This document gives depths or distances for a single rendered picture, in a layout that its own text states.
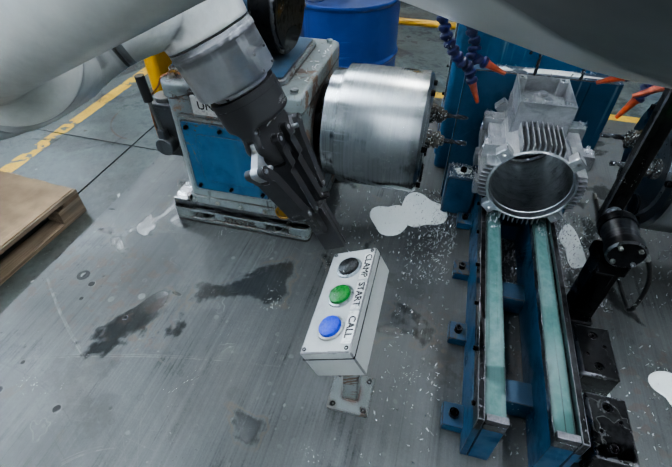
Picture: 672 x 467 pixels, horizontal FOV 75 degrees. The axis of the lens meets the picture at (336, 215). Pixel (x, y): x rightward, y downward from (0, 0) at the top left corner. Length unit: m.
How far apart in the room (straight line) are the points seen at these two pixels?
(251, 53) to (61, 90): 0.16
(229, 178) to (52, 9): 0.79
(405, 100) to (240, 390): 0.59
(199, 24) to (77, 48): 0.23
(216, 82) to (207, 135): 0.48
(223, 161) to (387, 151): 0.34
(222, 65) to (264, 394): 0.56
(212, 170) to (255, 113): 0.52
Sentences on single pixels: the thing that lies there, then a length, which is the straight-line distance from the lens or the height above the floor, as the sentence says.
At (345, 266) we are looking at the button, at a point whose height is 1.07.
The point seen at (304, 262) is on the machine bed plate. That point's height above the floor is 0.80.
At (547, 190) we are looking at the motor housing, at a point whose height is 0.96.
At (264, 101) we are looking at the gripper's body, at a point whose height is 1.32.
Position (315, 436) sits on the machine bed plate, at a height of 0.80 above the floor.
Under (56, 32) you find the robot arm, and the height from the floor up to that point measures 1.47.
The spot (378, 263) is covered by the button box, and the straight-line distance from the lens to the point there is 0.62.
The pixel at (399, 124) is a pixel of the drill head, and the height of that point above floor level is 1.11.
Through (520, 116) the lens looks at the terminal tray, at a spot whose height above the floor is 1.11.
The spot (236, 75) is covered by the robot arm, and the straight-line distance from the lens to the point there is 0.44.
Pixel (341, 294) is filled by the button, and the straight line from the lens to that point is 0.57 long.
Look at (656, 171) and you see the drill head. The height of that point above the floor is 1.07.
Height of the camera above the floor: 1.53
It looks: 42 degrees down
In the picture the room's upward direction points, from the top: straight up
